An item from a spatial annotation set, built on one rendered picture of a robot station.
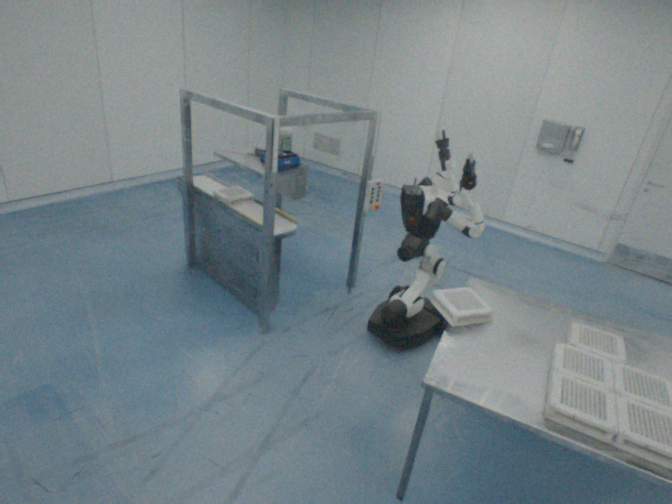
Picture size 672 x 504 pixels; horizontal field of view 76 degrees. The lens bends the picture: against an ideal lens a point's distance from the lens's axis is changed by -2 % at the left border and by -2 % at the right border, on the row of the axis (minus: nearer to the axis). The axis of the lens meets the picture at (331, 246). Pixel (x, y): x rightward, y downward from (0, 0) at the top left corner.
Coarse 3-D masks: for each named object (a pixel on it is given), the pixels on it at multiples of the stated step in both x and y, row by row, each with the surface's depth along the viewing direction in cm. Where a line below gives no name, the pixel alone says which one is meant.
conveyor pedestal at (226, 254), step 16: (208, 224) 372; (224, 224) 352; (208, 240) 379; (224, 240) 359; (240, 240) 341; (208, 256) 387; (224, 256) 366; (240, 256) 347; (256, 256) 330; (208, 272) 397; (224, 272) 373; (240, 272) 353; (256, 272) 336; (224, 288) 382; (240, 288) 360; (256, 288) 341; (272, 288) 347; (256, 304) 346; (272, 304) 355
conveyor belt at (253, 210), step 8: (200, 176) 396; (200, 184) 377; (208, 184) 379; (216, 184) 382; (208, 192) 363; (240, 208) 338; (248, 208) 340; (256, 208) 341; (256, 216) 327; (280, 224) 319; (288, 224) 320; (280, 232) 311; (288, 232) 318
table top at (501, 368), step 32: (480, 288) 264; (512, 320) 236; (544, 320) 239; (576, 320) 243; (608, 320) 246; (448, 352) 205; (480, 352) 208; (512, 352) 210; (544, 352) 213; (640, 352) 221; (448, 384) 186; (480, 384) 188; (512, 384) 190; (544, 384) 192; (512, 416) 173; (576, 448) 164; (608, 448) 163
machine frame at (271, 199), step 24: (192, 96) 318; (288, 96) 387; (312, 96) 366; (264, 120) 264; (192, 168) 356; (264, 168) 276; (192, 192) 365; (264, 192) 283; (360, 192) 354; (192, 216) 374; (264, 216) 289; (360, 216) 361; (192, 240) 383; (264, 240) 297; (360, 240) 373; (192, 264) 393; (264, 264) 304; (264, 288) 312; (264, 312) 321
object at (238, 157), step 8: (216, 152) 313; (224, 152) 315; (232, 152) 317; (240, 152) 320; (248, 152) 322; (224, 160) 308; (232, 160) 301; (240, 160) 301; (248, 160) 303; (256, 160) 305; (248, 168) 289; (256, 168) 288; (304, 168) 301
